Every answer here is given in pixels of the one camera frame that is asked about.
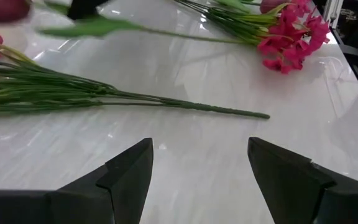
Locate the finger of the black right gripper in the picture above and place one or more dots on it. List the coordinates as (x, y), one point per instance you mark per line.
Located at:
(81, 9)

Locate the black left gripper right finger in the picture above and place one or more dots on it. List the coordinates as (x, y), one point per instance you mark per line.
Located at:
(291, 193)

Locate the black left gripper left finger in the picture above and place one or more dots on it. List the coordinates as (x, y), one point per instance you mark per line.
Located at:
(120, 199)

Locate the pink artificial flower bunch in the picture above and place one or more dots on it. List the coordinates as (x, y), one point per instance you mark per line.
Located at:
(291, 46)
(73, 93)

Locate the silver aluminium extrusion bracket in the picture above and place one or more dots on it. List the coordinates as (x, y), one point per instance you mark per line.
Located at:
(334, 12)

